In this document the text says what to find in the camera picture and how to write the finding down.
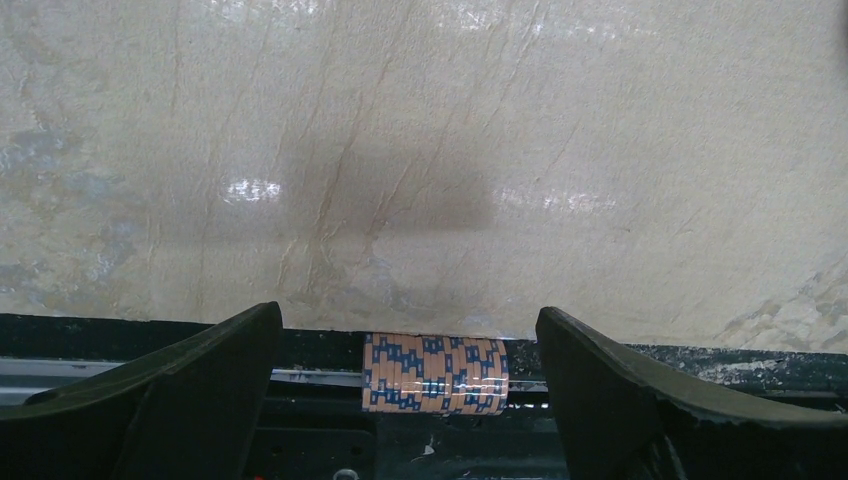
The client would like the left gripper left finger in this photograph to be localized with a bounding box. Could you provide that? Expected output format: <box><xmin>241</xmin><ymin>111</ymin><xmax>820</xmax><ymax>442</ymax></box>
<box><xmin>1</xmin><ymin>302</ymin><xmax>283</xmax><ymax>479</ymax></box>

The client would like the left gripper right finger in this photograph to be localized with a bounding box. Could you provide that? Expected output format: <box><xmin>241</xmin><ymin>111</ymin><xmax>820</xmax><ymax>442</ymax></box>
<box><xmin>536</xmin><ymin>307</ymin><xmax>847</xmax><ymax>479</ymax></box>

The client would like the orange blue chip stack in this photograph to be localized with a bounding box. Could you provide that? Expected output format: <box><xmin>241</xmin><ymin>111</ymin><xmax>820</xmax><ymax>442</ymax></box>
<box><xmin>362</xmin><ymin>333</ymin><xmax>510</xmax><ymax>416</ymax></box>

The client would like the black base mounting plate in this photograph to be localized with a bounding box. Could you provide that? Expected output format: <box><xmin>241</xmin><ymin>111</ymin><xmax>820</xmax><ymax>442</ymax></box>
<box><xmin>1</xmin><ymin>303</ymin><xmax>847</xmax><ymax>479</ymax></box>

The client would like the aluminium frame rail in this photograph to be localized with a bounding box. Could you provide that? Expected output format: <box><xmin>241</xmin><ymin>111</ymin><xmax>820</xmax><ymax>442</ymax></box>
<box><xmin>1</xmin><ymin>351</ymin><xmax>547</xmax><ymax>407</ymax></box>

